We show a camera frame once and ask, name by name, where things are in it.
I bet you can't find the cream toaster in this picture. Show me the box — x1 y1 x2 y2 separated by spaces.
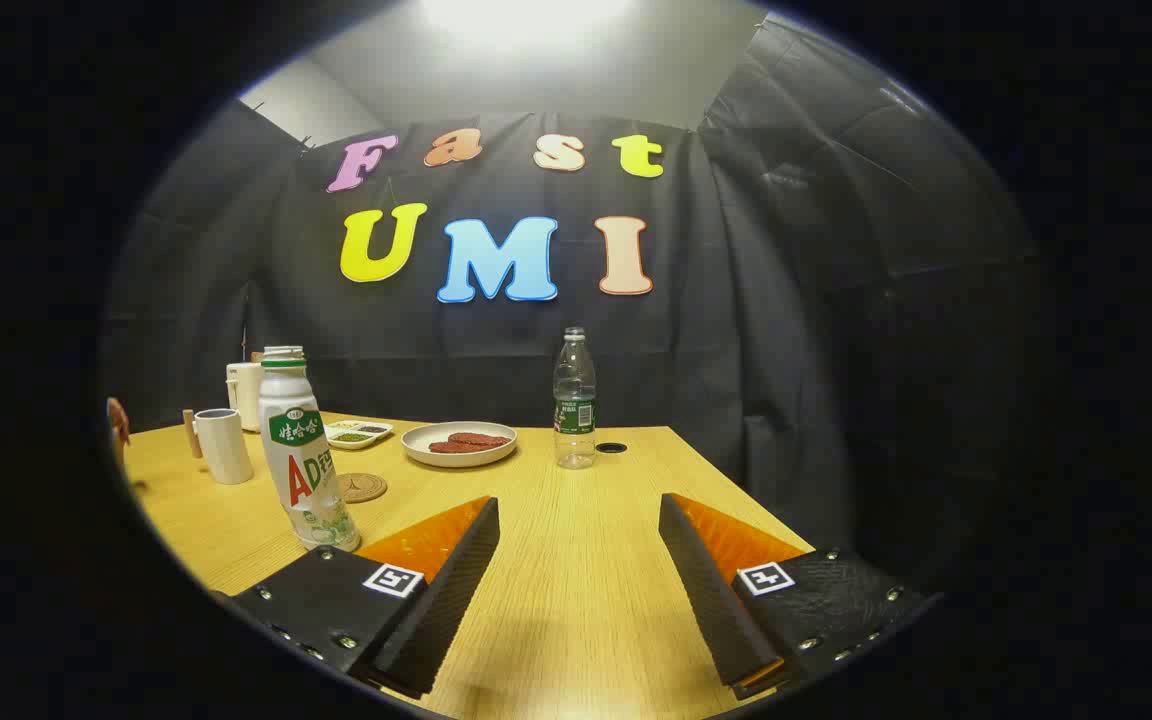
226 350 267 433

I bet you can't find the black backdrop cloth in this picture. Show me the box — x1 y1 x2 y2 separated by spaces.
101 15 1047 591

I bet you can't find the white cup wooden handle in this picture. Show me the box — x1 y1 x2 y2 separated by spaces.
183 408 255 486

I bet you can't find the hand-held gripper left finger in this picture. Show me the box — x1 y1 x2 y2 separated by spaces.
233 495 502 700

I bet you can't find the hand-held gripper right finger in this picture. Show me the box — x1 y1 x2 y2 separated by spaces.
658 492 940 701

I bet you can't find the white juice bottle green label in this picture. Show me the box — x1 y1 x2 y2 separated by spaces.
258 346 361 553

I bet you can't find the white round plate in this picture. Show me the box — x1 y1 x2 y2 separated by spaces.
401 421 519 469

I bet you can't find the white divided dish with beans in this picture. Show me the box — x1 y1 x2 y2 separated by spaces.
324 420 394 451

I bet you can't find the reddish brown rounded object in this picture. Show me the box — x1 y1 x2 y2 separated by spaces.
106 397 132 466

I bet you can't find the clear plastic water bottle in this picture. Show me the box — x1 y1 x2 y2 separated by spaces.
553 326 598 470

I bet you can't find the wooden table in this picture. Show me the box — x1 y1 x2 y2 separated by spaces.
121 412 817 720

